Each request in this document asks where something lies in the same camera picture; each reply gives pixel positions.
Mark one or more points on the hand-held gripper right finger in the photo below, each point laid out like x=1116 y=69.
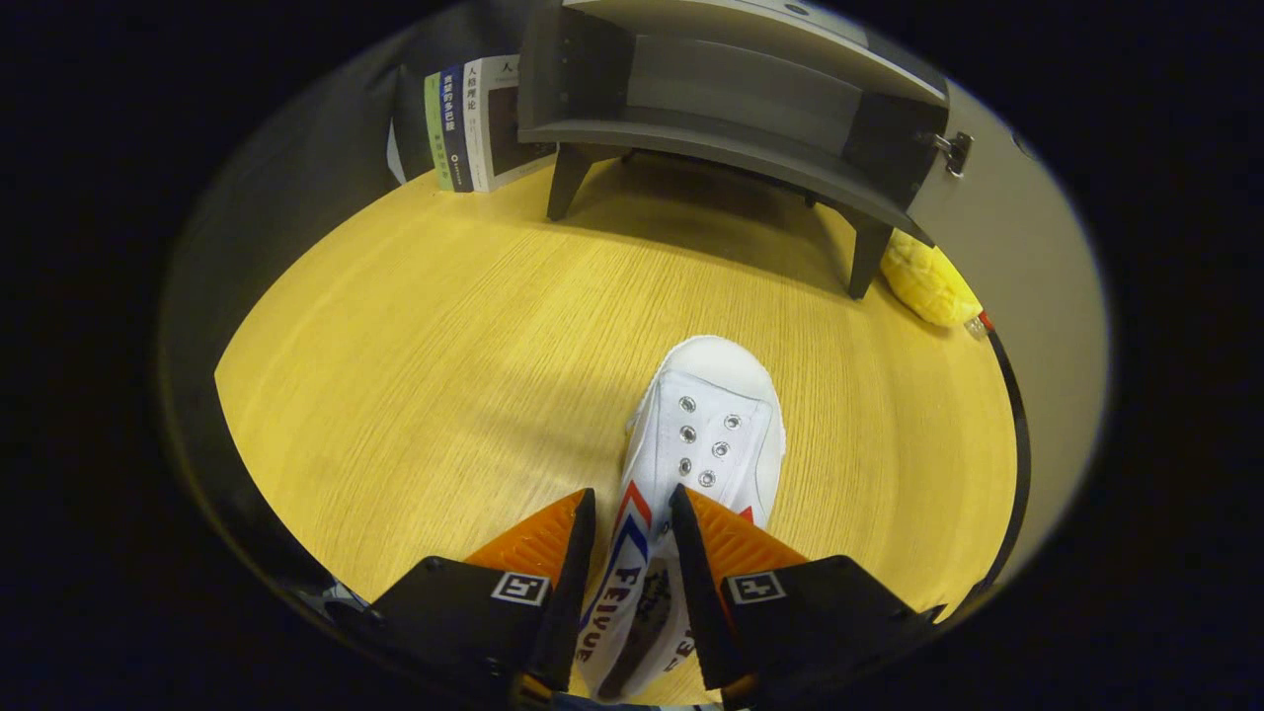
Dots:
x=696 y=592

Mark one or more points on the metal door hinge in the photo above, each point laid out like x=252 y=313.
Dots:
x=954 y=151

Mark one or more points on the dark blue spine book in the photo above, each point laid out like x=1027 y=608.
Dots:
x=456 y=128

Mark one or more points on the yellow plush toy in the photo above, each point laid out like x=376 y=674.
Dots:
x=928 y=281

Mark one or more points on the clear bottle with red cap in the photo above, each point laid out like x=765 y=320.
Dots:
x=980 y=324

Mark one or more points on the white canvas shoe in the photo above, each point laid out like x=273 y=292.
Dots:
x=706 y=434

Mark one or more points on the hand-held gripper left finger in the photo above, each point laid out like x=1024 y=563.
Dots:
x=571 y=583

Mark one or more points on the dark grey shoe cabinet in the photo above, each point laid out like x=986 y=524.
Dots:
x=731 y=148

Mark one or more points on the white spine book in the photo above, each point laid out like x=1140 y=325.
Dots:
x=494 y=128

